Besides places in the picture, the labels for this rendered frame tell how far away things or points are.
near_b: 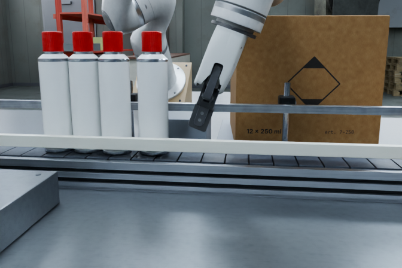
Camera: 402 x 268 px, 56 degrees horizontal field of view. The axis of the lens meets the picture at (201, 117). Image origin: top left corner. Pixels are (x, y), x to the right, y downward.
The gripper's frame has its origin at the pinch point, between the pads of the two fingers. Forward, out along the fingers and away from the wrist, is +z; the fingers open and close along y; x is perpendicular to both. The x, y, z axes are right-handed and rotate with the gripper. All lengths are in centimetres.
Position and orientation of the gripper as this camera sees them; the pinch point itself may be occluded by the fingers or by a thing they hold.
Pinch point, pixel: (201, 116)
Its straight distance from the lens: 63.8
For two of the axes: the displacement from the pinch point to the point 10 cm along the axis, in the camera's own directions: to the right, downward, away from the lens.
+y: -1.2, 1.9, -9.8
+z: -3.4, 9.2, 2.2
